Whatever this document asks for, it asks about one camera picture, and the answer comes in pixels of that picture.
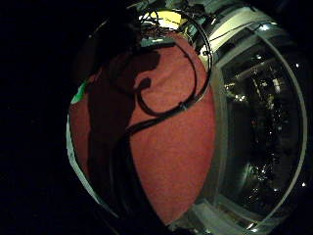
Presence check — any green object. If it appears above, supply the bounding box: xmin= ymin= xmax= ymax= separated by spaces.
xmin=69 ymin=81 xmax=90 ymax=106

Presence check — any yellow object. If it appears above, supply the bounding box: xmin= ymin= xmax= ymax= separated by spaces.
xmin=156 ymin=11 xmax=188 ymax=31

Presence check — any red table cloth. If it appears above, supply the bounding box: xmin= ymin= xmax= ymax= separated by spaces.
xmin=67 ymin=34 xmax=218 ymax=226

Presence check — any black cable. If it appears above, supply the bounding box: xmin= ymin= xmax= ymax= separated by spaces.
xmin=111 ymin=9 xmax=214 ymax=226

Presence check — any large window with grey frame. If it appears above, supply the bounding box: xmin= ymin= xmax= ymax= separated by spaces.
xmin=206 ymin=5 xmax=310 ymax=233

